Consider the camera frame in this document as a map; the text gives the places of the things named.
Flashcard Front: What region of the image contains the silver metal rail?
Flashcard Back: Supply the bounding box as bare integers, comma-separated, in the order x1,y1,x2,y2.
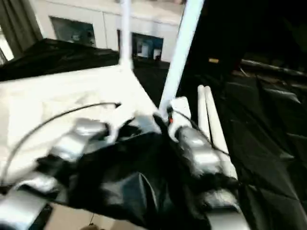
242,60,307,77

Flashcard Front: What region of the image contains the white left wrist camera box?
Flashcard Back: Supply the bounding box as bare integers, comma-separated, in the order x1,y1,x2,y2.
106,103,139,145

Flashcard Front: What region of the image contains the grey curtain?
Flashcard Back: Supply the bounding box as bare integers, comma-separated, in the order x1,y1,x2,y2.
0,0,44,58

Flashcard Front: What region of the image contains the white glass-door cabinet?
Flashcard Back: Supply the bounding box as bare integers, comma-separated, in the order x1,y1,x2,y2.
29,0,190,62

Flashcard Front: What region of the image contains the white plastic table leg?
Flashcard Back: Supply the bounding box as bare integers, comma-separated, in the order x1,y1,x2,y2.
157,0,205,115
197,85,212,140
204,86,238,181
119,0,135,70

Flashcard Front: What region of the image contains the black work mat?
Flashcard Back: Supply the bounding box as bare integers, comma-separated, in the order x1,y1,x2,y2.
0,38,307,230

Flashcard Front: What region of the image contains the white plastic table top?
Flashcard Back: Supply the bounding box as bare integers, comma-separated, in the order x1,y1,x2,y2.
0,65,166,185

